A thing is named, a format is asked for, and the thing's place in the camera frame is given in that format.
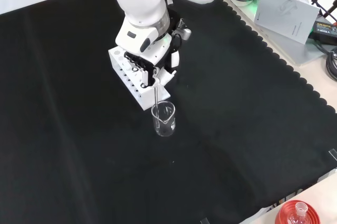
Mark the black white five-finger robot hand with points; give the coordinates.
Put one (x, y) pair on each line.
(137, 40)

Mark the white test tube rack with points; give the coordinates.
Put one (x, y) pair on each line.
(116, 61)

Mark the pale grey board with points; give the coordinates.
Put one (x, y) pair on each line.
(297, 53)

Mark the clear glass rod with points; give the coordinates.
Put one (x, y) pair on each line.
(157, 95)

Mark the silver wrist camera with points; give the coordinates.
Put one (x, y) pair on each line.
(186, 34)

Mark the clear glass beaker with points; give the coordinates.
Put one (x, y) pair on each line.
(168, 126)

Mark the clear cloth clip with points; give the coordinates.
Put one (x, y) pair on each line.
(204, 220)
(333, 154)

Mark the clear round-bottom flask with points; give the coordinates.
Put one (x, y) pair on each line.
(300, 212)

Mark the black bench cloth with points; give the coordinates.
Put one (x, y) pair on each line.
(79, 129)

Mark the black power adapter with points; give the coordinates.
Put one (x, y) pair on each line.
(325, 29)

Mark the white paper booklet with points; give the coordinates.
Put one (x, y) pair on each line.
(284, 13)

